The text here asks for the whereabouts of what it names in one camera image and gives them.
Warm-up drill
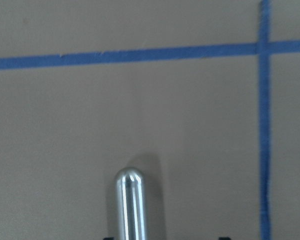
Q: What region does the steel muddler black tip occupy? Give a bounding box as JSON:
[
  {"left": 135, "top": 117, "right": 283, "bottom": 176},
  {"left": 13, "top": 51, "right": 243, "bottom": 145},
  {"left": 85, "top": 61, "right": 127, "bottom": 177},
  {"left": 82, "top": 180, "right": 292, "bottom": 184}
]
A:
[{"left": 115, "top": 167, "right": 148, "bottom": 240}]

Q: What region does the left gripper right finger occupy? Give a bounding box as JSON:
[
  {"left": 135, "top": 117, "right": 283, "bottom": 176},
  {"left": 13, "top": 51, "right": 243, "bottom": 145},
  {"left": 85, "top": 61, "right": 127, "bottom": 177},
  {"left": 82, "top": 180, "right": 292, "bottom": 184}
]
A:
[{"left": 218, "top": 237, "right": 231, "bottom": 240}]

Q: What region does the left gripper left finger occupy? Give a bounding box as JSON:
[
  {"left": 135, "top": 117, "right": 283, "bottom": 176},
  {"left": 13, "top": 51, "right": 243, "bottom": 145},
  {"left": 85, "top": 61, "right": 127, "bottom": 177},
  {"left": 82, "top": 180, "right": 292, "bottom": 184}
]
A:
[{"left": 103, "top": 237, "right": 115, "bottom": 240}]

